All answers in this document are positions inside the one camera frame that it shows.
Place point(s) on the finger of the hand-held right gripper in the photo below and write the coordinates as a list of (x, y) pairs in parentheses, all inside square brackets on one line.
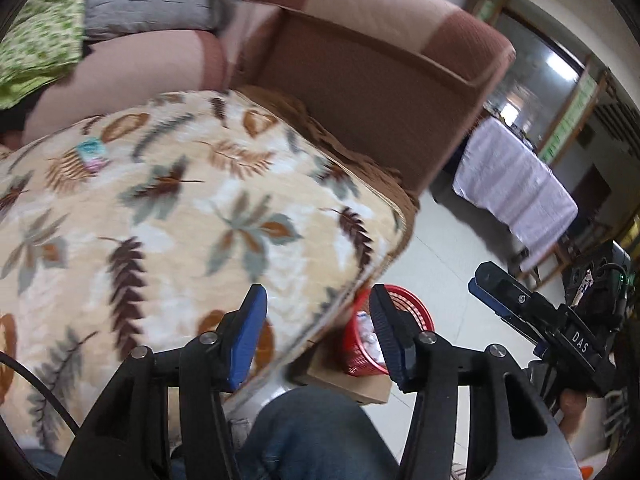
[(520, 299), (495, 307)]

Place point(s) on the leaf print blanket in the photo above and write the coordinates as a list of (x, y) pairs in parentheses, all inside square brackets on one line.
[(175, 220)]

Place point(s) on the lavender tablecloth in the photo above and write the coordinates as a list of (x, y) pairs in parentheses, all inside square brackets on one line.
[(515, 190)]

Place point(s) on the red plastic mesh basket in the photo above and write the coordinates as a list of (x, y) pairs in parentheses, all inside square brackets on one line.
[(400, 300)]

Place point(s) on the flat cardboard sheet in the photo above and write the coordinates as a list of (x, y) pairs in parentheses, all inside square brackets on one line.
[(345, 380)]

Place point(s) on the brown fabric sofa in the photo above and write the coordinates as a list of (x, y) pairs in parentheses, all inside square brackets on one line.
[(350, 100)]

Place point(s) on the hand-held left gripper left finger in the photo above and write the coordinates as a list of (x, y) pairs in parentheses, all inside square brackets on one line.
[(245, 340)]

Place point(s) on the grey quilted cushion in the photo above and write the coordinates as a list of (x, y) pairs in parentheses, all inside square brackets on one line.
[(150, 0)]

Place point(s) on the person's jeans leg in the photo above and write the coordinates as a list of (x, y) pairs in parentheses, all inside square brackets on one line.
[(310, 435)]

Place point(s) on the wooden chair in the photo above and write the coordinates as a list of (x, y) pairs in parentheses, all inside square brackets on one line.
[(554, 261)]

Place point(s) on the crumpled white paper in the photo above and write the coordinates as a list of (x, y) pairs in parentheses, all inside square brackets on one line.
[(372, 337)]

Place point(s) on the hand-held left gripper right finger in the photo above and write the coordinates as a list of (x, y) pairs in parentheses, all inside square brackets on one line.
[(391, 340)]

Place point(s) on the green patterned cloth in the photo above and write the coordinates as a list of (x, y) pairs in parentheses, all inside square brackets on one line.
[(35, 45)]

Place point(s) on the teal pink candy wrapper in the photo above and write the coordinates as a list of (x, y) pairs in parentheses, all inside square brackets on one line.
[(91, 154)]

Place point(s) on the person's right hand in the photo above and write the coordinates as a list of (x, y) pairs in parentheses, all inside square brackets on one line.
[(572, 410)]

